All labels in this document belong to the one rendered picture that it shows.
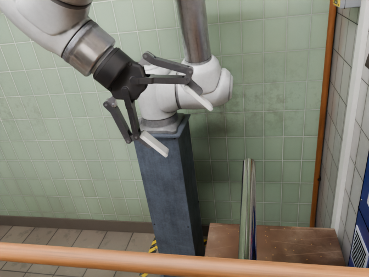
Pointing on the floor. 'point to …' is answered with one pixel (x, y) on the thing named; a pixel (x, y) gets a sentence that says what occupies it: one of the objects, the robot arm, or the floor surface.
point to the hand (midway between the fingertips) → (184, 128)
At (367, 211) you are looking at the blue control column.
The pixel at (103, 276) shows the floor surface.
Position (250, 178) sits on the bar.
